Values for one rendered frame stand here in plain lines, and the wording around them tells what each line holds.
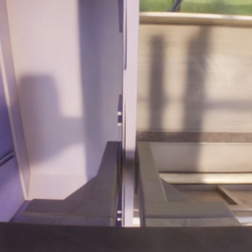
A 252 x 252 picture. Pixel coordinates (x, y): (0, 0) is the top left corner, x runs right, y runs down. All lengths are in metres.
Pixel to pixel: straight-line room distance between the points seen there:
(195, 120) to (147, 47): 0.26
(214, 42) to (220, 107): 0.18
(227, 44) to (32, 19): 0.48
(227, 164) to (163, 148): 0.23
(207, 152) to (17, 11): 0.58
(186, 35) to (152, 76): 0.14
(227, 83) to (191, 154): 0.24
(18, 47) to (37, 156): 0.17
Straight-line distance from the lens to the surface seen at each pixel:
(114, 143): 0.15
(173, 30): 0.54
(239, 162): 0.69
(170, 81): 0.53
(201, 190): 0.64
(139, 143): 0.15
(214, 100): 0.58
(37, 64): 0.29
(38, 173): 0.34
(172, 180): 0.60
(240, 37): 0.61
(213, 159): 0.64
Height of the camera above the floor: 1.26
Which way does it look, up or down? 74 degrees down
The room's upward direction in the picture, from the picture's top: 179 degrees counter-clockwise
